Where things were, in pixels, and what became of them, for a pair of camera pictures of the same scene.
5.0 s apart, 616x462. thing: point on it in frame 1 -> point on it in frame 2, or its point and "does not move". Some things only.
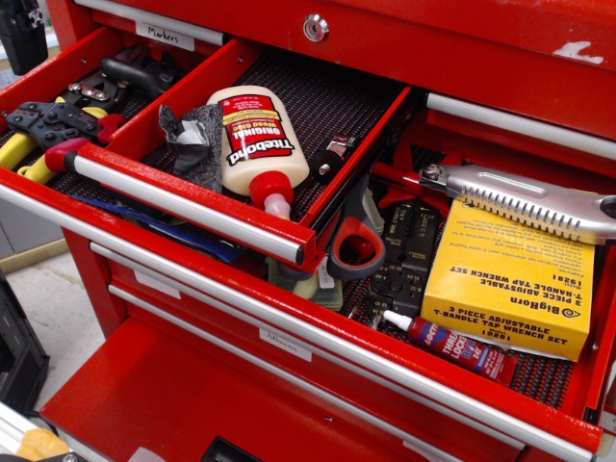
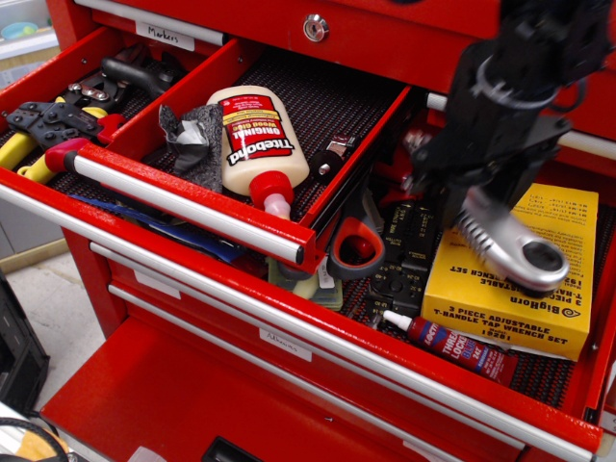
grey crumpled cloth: (194, 141) does not move
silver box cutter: (592, 218) -> (535, 264)
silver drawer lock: (315, 28) does not move
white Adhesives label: (285, 344) does not move
